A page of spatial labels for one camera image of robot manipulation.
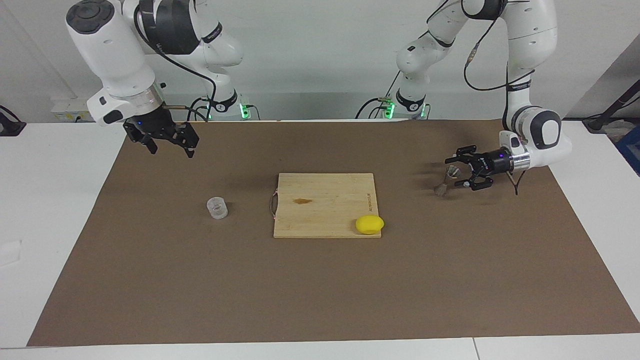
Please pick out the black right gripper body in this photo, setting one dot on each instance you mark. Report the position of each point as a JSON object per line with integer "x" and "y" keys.
{"x": 155, "y": 122}

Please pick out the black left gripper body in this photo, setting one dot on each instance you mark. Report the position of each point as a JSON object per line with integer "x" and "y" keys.
{"x": 496, "y": 162}

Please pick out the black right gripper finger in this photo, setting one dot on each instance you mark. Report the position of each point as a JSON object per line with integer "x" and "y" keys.
{"x": 137, "y": 134}
{"x": 189, "y": 136}

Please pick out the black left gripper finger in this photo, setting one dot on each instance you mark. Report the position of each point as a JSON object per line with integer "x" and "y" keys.
{"x": 465, "y": 156}
{"x": 480, "y": 181}

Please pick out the metal double jigger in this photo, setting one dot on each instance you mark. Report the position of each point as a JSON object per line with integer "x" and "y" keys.
{"x": 441, "y": 190}

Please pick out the clear plastic cup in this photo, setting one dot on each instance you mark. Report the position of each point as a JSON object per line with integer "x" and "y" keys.
{"x": 217, "y": 209}

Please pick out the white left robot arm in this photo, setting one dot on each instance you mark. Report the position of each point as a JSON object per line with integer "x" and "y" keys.
{"x": 532, "y": 30}

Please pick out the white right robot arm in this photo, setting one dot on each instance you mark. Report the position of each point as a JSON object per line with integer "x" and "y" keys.
{"x": 110, "y": 50}

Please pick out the black tripod stand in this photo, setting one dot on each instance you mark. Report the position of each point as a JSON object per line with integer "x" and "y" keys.
{"x": 597, "y": 122}

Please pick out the yellow lemon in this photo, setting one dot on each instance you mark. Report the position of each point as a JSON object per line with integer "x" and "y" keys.
{"x": 369, "y": 224}

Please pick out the black stand foot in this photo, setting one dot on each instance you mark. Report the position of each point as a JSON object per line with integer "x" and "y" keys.
{"x": 10, "y": 127}

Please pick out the blue crate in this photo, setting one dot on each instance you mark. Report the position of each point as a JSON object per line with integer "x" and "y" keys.
{"x": 631, "y": 150}

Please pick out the brown table mat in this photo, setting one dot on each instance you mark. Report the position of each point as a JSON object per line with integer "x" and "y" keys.
{"x": 200, "y": 280}

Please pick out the wooden cutting board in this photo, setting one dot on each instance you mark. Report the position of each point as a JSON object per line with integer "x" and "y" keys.
{"x": 325, "y": 215}

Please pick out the white paper patch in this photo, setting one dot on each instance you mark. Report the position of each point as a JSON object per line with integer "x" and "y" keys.
{"x": 10, "y": 253}

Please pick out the white wall socket strip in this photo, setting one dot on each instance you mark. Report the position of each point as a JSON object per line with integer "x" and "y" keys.
{"x": 67, "y": 107}

